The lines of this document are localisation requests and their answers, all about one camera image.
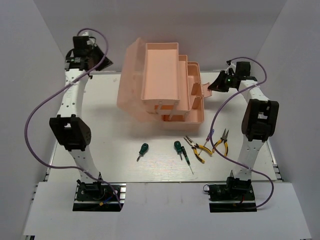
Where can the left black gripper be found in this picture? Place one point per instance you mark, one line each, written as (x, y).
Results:
(107, 63)

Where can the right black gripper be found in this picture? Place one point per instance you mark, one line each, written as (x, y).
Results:
(218, 85)

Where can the pink plastic tool box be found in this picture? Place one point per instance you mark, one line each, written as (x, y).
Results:
(157, 83)

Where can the green stubby screwdriver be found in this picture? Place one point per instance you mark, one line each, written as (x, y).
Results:
(178, 148)
(144, 148)

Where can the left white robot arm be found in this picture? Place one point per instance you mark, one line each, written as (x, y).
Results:
(68, 127)

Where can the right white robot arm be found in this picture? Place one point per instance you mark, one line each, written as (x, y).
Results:
(260, 117)

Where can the black precision screwdriver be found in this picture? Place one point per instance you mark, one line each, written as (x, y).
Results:
(186, 158)

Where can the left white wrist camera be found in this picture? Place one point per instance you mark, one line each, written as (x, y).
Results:
(89, 34)

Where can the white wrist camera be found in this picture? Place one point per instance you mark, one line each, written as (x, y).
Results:
(89, 34)
(230, 70)

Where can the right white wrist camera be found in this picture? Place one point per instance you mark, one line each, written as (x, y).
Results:
(230, 70)

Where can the purple handle screwdriver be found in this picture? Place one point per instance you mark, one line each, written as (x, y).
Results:
(208, 137)

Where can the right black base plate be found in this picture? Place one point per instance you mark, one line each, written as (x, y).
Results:
(234, 196)

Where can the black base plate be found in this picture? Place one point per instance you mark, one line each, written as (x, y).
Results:
(234, 196)
(98, 197)

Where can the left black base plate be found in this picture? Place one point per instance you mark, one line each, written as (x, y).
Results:
(98, 197)

